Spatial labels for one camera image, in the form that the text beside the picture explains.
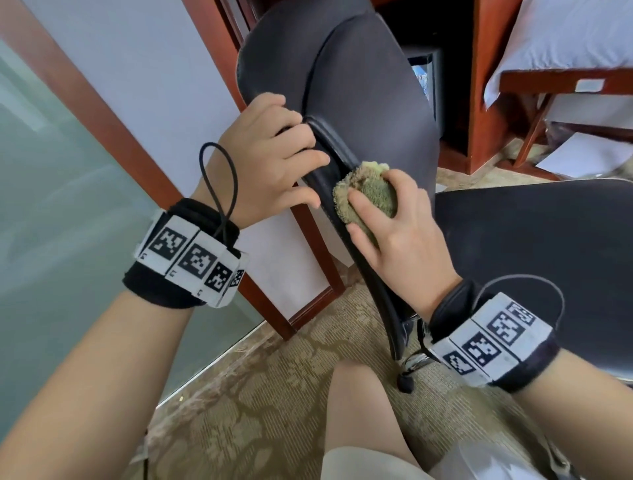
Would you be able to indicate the person's right leg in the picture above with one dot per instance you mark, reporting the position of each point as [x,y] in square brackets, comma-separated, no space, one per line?
[361,415]

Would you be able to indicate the grey mini fridge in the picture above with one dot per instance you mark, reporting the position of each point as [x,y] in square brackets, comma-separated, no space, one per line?
[423,79]

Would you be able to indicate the person's right hand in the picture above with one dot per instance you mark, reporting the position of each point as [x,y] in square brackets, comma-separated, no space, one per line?
[401,247]

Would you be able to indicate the wooden luggage rack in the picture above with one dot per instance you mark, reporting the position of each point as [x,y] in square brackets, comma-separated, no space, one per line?
[574,81]

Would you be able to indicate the frosted glass panel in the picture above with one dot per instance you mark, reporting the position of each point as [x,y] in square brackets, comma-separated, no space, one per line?
[59,247]

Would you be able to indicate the person's left hand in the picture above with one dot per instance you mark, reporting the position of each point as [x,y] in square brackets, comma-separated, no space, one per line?
[262,158]

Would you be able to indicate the white paper sheet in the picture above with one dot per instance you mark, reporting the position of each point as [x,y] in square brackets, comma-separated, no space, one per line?
[584,156]

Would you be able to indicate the green cleaning cloth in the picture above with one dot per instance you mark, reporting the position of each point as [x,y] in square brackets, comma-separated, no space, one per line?
[371,188]

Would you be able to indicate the person's right forearm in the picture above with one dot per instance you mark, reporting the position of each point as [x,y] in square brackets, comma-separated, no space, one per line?
[584,415]

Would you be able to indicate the person's left forearm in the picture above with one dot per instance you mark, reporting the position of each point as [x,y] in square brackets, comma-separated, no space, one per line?
[89,396]

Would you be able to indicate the black leather chair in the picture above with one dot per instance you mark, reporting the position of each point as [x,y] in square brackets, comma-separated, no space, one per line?
[534,247]

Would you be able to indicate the white shorts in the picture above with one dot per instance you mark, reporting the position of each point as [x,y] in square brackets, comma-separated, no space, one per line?
[435,463]

